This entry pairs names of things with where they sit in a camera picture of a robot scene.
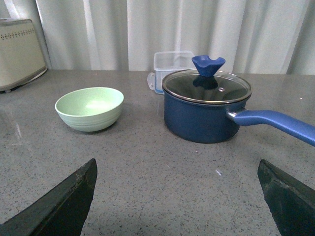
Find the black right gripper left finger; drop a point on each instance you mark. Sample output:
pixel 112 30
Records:
pixel 60 212

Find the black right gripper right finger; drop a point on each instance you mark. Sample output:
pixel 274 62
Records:
pixel 291 202

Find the green bowl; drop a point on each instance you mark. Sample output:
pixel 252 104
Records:
pixel 90 109

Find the glass pot lid blue knob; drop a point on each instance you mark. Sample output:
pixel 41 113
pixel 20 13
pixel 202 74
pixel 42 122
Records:
pixel 206 84

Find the cream toaster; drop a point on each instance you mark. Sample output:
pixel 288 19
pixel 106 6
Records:
pixel 21 57

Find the clear plastic container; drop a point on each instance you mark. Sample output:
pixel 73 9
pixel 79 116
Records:
pixel 166 63

